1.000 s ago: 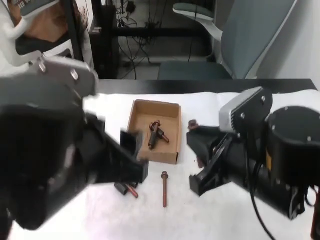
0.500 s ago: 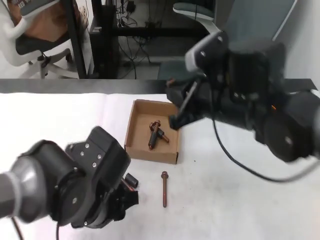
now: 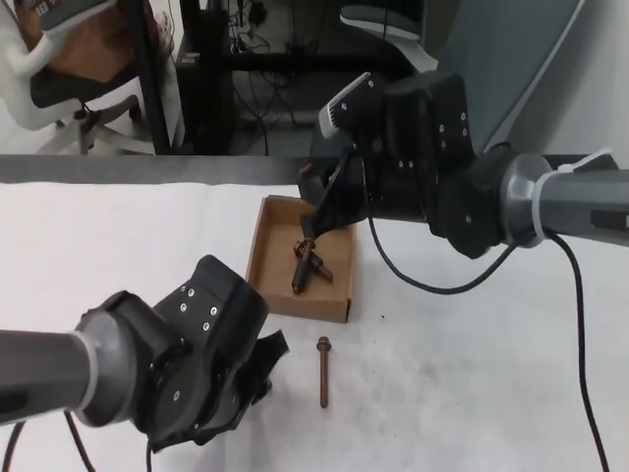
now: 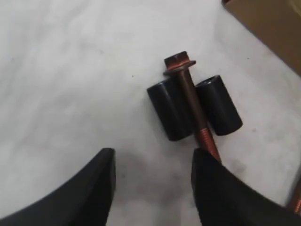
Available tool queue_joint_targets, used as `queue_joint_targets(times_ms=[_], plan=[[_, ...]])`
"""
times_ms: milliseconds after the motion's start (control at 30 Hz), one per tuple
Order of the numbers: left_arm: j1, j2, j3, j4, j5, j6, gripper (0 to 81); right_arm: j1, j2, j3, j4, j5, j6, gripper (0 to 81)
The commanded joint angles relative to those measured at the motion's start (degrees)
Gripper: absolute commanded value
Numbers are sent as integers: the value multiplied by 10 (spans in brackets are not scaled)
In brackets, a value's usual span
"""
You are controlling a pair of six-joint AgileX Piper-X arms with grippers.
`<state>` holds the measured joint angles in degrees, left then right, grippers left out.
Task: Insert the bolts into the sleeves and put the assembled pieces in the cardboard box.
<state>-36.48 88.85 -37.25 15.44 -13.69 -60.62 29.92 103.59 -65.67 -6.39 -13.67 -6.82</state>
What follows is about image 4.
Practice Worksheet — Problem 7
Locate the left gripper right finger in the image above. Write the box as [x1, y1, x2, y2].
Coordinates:
[190, 148, 301, 226]

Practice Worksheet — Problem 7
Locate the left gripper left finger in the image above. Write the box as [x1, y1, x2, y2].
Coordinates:
[0, 147, 117, 226]

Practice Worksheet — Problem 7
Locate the black cylindrical sleeve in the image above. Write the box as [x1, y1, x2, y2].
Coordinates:
[146, 78, 200, 142]
[195, 74, 243, 137]

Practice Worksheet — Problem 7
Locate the brown cardboard box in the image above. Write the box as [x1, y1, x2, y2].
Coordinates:
[221, 0, 301, 77]

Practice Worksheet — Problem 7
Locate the copper-brown flanged hex bolt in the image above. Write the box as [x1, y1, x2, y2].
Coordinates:
[284, 175, 301, 215]
[162, 51, 222, 164]

